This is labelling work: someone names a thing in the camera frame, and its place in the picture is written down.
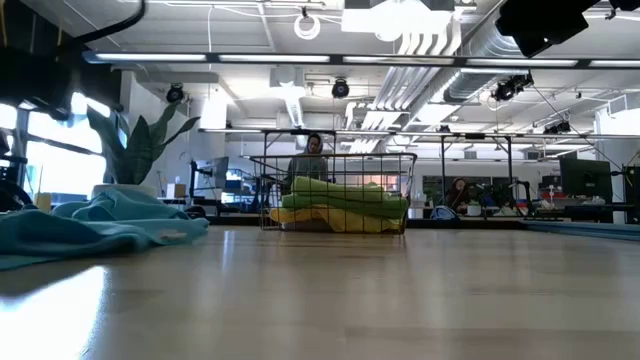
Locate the green microfiber towel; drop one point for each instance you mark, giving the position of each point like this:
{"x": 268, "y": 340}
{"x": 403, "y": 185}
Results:
{"x": 320, "y": 187}

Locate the yellow microfiber towel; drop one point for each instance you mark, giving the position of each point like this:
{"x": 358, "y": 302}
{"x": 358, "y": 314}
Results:
{"x": 340, "y": 220}

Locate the monitor on black arm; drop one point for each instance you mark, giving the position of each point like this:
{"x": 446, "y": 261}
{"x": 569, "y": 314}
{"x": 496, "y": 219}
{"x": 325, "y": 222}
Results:
{"x": 218, "y": 172}

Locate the bright window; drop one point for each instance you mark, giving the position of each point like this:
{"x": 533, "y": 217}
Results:
{"x": 60, "y": 165}

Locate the black ceiling device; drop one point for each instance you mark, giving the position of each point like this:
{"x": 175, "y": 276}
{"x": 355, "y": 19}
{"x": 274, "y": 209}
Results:
{"x": 557, "y": 128}

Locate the yellow container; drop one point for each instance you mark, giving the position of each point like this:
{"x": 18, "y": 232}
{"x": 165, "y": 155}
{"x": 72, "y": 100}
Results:
{"x": 42, "y": 204}

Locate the potted snake plant white pot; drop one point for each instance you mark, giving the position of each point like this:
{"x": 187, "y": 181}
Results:
{"x": 135, "y": 160}

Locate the black ceiling spot lamp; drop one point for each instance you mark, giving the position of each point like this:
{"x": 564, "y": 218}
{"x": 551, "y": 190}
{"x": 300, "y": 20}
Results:
{"x": 340, "y": 89}
{"x": 175, "y": 94}

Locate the dark computer monitor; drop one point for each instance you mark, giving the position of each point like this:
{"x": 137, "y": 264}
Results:
{"x": 585, "y": 180}

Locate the cardboard box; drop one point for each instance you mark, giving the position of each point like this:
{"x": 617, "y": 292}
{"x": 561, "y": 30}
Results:
{"x": 176, "y": 191}

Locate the dark office desk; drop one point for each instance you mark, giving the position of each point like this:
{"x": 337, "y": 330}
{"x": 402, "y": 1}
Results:
{"x": 590, "y": 206}

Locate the person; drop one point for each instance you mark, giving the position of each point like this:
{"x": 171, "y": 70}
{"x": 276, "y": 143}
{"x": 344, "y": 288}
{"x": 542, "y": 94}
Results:
{"x": 307, "y": 167}
{"x": 457, "y": 195}

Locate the black equipment box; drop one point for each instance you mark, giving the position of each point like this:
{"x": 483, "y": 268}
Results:
{"x": 634, "y": 195}

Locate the blue and white helmet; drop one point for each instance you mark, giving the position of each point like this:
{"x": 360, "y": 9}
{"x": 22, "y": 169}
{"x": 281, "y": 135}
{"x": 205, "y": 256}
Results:
{"x": 442, "y": 214}

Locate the long ceiling light bar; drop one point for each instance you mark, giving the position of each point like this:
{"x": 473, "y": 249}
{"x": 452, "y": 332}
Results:
{"x": 275, "y": 58}

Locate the silver ventilation duct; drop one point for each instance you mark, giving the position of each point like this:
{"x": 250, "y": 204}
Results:
{"x": 480, "y": 55}

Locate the black ceiling camera cluster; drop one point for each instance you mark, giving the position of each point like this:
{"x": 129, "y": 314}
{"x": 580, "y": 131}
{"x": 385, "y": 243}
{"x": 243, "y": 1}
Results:
{"x": 507, "y": 90}

